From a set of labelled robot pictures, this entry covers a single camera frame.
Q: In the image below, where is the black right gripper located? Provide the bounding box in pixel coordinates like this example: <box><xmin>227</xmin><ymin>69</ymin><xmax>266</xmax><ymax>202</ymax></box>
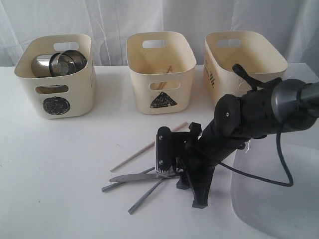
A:
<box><xmin>176</xmin><ymin>121</ymin><xmax>249</xmax><ymax>209</ymax></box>

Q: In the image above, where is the wooden chopstick diagonal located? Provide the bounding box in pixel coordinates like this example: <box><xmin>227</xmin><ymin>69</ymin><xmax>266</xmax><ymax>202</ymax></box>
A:
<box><xmin>110</xmin><ymin>122</ymin><xmax>188</xmax><ymax>172</ymax></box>

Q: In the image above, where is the wooden chopstick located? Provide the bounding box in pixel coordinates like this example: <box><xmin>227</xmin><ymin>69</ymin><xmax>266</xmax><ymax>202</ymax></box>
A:
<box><xmin>157</xmin><ymin>65</ymin><xmax>173</xmax><ymax>89</ymax></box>

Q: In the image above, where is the stainless steel cup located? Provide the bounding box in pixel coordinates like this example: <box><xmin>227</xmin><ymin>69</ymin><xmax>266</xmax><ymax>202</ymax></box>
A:
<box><xmin>31</xmin><ymin>52</ymin><xmax>61</xmax><ymax>78</ymax></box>
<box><xmin>49</xmin><ymin>50</ymin><xmax>87</xmax><ymax>77</ymax></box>

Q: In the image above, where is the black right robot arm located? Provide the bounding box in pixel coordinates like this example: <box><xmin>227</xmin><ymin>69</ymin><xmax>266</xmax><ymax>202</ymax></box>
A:
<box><xmin>181</xmin><ymin>79</ymin><xmax>319</xmax><ymax>209</ymax></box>

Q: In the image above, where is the stainless steel knife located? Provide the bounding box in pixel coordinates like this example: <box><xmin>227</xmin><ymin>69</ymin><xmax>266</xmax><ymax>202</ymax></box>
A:
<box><xmin>109</xmin><ymin>174</ymin><xmax>178</xmax><ymax>183</ymax></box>

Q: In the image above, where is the stainless steel spoon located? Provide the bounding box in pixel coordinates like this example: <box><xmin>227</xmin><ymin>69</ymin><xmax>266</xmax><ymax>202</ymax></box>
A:
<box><xmin>101</xmin><ymin>167</ymin><xmax>155</xmax><ymax>192</ymax></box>

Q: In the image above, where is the white square plate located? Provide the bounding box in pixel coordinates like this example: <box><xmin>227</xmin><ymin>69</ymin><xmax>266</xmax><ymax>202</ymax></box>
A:
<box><xmin>231</xmin><ymin>144</ymin><xmax>319</xmax><ymax>239</ymax></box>

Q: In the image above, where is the cream bin with triangle mark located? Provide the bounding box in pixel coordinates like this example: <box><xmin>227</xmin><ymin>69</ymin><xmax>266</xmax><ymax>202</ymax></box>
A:
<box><xmin>127</xmin><ymin>31</ymin><xmax>196</xmax><ymax>115</ymax></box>

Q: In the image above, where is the cream bin with square mark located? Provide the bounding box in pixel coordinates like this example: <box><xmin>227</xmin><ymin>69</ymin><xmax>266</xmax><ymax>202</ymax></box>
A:
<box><xmin>203</xmin><ymin>30</ymin><xmax>288</xmax><ymax>104</ymax></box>

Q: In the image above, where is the cream bin with circle mark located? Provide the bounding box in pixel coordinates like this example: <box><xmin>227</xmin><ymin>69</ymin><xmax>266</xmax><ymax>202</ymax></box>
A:
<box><xmin>14</xmin><ymin>34</ymin><xmax>96</xmax><ymax>119</ymax></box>

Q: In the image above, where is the white backdrop curtain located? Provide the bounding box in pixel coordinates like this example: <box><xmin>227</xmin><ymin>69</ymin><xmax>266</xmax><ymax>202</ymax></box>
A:
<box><xmin>0</xmin><ymin>0</ymin><xmax>319</xmax><ymax>72</ymax></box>

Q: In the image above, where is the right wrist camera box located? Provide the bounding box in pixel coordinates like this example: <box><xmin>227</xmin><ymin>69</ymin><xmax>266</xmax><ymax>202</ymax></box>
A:
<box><xmin>155</xmin><ymin>126</ymin><xmax>190</xmax><ymax>177</ymax></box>

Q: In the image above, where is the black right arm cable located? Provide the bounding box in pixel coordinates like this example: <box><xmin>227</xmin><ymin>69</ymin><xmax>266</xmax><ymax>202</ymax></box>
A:
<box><xmin>174</xmin><ymin>63</ymin><xmax>300</xmax><ymax>187</ymax></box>

